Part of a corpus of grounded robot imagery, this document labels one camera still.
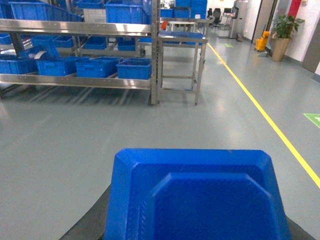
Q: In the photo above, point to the blue block part with knob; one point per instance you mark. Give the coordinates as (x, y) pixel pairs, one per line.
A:
(194, 194)

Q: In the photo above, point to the blue bin with red parts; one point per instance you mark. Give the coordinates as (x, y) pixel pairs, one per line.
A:
(135, 68)

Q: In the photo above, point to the stainless steel shelf rack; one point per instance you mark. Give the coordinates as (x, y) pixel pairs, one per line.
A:
(40, 31)

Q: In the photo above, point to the stainless steel table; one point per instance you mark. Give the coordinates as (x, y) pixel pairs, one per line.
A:
(181, 62)

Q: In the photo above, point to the blue plastic bin centre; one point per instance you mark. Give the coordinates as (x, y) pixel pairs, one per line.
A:
(101, 67)

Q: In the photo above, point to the blue plastic bin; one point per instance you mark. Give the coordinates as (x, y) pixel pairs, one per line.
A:
(60, 67)
(10, 64)
(101, 67)

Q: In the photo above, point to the yellow mop bucket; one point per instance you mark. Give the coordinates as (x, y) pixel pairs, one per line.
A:
(262, 42)

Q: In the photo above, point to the potted plant in tan pot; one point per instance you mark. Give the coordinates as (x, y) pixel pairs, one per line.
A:
(284, 27)

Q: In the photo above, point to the blue plastic bin far left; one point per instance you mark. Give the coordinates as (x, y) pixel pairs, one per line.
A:
(10, 64)

